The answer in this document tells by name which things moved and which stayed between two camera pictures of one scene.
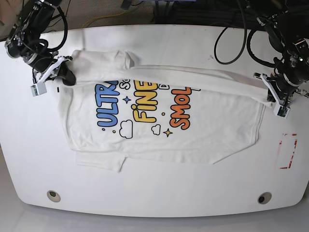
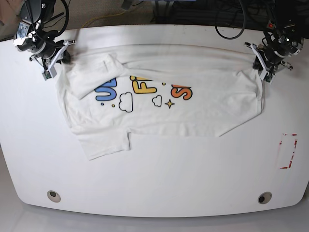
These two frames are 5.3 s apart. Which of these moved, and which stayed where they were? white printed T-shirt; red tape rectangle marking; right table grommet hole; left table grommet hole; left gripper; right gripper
Moved: white printed T-shirt; left gripper; right gripper
Stayed: left table grommet hole; red tape rectangle marking; right table grommet hole
